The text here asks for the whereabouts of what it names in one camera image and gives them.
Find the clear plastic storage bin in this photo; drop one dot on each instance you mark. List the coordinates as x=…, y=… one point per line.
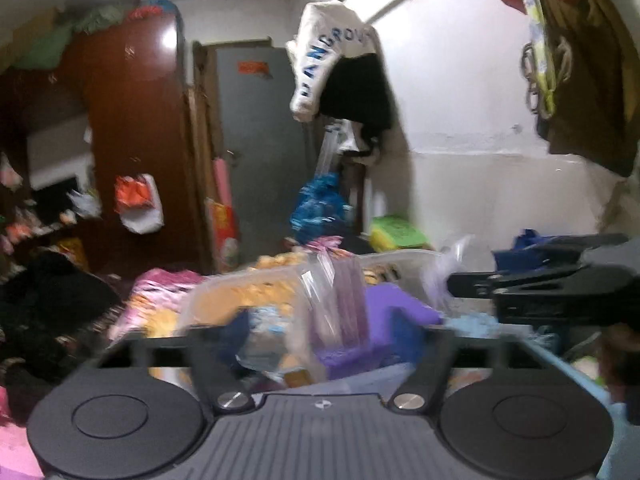
x=280, y=276

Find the pink roll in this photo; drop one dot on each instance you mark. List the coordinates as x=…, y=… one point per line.
x=222, y=180

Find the purple tissue pack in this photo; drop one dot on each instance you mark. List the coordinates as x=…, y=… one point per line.
x=395, y=305

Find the yellow floral blanket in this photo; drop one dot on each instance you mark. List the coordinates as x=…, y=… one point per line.
x=280, y=261

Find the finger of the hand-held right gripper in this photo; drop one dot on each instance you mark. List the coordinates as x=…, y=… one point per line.
x=535, y=259
x=470, y=284

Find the green lidded box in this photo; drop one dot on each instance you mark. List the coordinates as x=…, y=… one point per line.
x=395, y=230

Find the blue shopping bag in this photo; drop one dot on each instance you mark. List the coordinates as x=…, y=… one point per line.
x=527, y=237

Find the wooden planks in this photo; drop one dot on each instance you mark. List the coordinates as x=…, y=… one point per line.
x=202, y=160

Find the white printed hoodie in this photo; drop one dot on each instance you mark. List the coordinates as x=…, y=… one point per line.
x=320, y=25

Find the brown wooden wardrobe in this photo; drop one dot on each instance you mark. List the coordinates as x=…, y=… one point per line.
x=140, y=110

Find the blue and red bundle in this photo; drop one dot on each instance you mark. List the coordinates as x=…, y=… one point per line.
x=152, y=8

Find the grey door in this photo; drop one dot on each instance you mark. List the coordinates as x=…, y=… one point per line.
x=260, y=160

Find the clear plastic packet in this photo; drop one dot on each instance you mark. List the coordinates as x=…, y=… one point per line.
x=340, y=300

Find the hanging bags on wall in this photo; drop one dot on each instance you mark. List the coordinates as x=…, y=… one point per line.
x=600, y=85

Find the black clothing pile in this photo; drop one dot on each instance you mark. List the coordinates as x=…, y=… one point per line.
x=50, y=310

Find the green cloth bundle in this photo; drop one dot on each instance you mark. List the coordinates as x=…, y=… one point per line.
x=60, y=35

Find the clear plastic bag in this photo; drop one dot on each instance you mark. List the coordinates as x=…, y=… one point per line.
x=450, y=265

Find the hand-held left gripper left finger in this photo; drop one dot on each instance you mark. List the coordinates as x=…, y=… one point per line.
x=237, y=340

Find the black hanging garment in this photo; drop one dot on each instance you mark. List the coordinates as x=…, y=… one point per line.
x=355, y=90

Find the yellow green hanging bag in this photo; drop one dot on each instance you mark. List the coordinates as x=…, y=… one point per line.
x=535, y=35

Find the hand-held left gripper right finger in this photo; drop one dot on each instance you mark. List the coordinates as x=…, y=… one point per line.
x=405, y=337

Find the blue plastic bag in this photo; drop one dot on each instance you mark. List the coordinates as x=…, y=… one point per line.
x=320, y=205

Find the red door sign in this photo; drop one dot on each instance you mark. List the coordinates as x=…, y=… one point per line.
x=254, y=68

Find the red plastic bag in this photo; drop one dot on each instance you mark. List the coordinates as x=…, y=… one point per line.
x=132, y=192

